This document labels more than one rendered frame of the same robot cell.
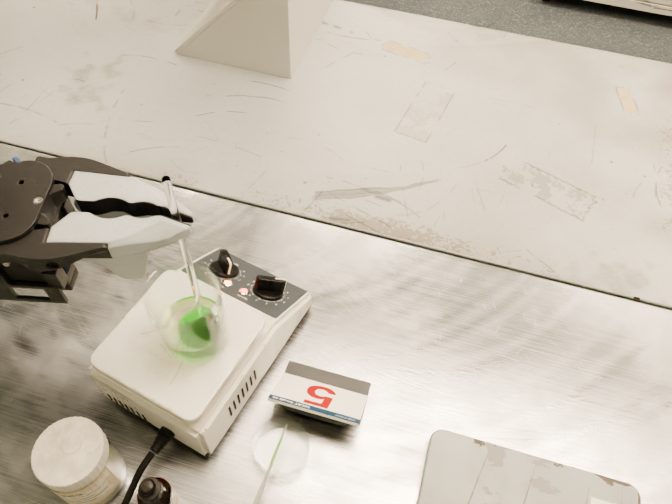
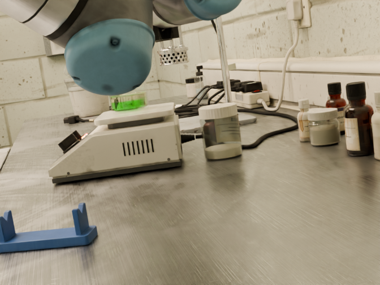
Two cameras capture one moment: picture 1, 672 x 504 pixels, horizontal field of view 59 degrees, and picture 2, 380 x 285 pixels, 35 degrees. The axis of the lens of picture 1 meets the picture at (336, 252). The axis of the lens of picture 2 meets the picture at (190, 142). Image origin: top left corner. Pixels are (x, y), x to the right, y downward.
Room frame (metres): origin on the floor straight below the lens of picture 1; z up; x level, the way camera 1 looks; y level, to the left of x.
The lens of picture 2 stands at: (0.59, 1.02, 1.08)
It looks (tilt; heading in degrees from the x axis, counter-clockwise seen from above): 9 degrees down; 244
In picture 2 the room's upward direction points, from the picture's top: 8 degrees counter-clockwise
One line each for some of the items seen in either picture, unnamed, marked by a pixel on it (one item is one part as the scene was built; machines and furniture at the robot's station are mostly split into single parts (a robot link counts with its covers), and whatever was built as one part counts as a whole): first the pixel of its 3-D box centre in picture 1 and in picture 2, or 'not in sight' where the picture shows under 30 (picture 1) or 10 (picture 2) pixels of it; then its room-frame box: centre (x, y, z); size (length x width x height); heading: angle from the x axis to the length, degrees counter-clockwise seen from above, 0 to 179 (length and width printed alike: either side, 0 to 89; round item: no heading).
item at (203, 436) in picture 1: (203, 340); (124, 142); (0.28, 0.13, 0.94); 0.22 x 0.13 x 0.08; 154
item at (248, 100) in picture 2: not in sight; (235, 95); (-0.26, -0.42, 0.92); 0.40 x 0.06 x 0.04; 76
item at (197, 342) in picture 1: (188, 318); (128, 86); (0.25, 0.13, 1.03); 0.07 x 0.06 x 0.08; 158
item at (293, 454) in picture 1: (281, 448); not in sight; (0.18, 0.04, 0.91); 0.06 x 0.06 x 0.02
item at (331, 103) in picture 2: not in sight; (336, 108); (-0.05, 0.25, 0.94); 0.03 x 0.03 x 0.08
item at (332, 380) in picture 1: (321, 391); not in sight; (0.24, 0.01, 0.92); 0.09 x 0.06 x 0.04; 77
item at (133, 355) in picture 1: (180, 340); (135, 113); (0.25, 0.14, 0.98); 0.12 x 0.12 x 0.01; 64
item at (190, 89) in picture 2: not in sight; (194, 87); (-0.34, -0.81, 0.93); 0.06 x 0.06 x 0.06
